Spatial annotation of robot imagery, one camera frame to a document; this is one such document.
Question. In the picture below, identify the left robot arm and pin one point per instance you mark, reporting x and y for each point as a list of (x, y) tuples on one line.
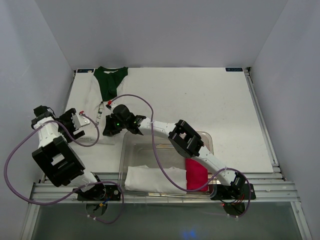
[(56, 158)]

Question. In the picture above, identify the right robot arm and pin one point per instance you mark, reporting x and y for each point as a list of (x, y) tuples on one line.
[(186, 141)]

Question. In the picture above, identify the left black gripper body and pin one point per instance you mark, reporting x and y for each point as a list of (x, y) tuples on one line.
[(65, 119)]

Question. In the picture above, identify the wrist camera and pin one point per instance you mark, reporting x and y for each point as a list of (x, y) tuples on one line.
[(110, 105), (80, 120)]

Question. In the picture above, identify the white and green t-shirt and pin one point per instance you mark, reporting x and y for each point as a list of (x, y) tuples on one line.
[(90, 93)]

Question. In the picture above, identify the rolled pink t-shirt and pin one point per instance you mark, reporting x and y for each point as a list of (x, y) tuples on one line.
[(196, 174)]

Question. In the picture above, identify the clear plastic bin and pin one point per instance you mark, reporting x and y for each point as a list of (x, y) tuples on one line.
[(151, 165)]

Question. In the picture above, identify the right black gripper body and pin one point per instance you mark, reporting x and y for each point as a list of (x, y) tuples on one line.
[(115, 125)]

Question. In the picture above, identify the rolled white t-shirt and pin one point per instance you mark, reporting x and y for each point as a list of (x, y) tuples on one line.
[(152, 180)]

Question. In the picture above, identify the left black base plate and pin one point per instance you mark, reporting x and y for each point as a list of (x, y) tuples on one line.
[(100, 193)]

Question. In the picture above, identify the blue corner label right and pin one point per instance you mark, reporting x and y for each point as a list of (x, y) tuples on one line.
[(234, 69)]

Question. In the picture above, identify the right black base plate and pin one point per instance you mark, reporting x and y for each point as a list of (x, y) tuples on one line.
[(221, 192)]

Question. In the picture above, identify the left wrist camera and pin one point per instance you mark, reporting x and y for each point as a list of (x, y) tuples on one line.
[(80, 120)]

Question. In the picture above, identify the blue corner label left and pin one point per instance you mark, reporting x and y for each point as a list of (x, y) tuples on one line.
[(85, 70)]

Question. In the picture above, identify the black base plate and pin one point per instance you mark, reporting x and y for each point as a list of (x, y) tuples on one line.
[(100, 193), (221, 192)]

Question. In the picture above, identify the blue corner label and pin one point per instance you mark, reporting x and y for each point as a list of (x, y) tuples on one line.
[(234, 69), (85, 70)]

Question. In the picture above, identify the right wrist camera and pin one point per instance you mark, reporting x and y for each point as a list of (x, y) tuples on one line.
[(110, 105)]

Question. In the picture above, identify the aluminium frame rails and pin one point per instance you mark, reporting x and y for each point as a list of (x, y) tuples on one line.
[(268, 187)]

